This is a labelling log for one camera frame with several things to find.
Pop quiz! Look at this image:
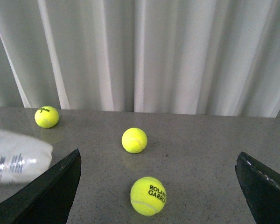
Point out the Wilson yellow tennis ball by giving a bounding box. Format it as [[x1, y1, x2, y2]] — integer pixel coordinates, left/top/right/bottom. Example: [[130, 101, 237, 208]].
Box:
[[35, 106, 59, 128]]

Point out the white pleated curtain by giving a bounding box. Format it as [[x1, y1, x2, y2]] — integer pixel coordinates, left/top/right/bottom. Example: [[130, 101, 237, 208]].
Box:
[[0, 0, 280, 118]]

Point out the plain yellow tennis ball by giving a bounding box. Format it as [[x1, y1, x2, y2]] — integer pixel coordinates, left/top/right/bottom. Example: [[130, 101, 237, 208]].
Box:
[[121, 127, 147, 154]]

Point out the Roland Garros yellow tennis ball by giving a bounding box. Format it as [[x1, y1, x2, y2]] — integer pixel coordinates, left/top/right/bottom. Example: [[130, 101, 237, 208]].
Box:
[[130, 176, 167, 216]]

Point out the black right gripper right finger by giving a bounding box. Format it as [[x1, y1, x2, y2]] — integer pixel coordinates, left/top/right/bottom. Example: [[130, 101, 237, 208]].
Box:
[[235, 152, 280, 224]]

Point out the clear tennis ball can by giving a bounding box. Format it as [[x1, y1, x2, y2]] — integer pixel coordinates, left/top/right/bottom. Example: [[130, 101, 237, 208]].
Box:
[[0, 129, 53, 184]]

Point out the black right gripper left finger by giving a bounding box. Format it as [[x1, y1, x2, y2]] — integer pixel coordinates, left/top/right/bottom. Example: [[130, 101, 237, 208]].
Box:
[[0, 149, 81, 224]]

